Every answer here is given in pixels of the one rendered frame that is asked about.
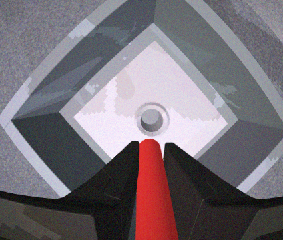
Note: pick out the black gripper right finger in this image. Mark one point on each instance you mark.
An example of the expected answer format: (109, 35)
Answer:
(208, 208)

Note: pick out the white square plate with hole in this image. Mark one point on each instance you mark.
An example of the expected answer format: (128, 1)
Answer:
(152, 80)

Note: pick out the red peg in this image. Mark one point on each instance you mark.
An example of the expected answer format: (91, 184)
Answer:
(154, 217)

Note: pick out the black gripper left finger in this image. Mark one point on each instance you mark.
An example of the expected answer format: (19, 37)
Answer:
(100, 209)

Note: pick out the grey open box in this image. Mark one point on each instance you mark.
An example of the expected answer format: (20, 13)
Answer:
(40, 116)

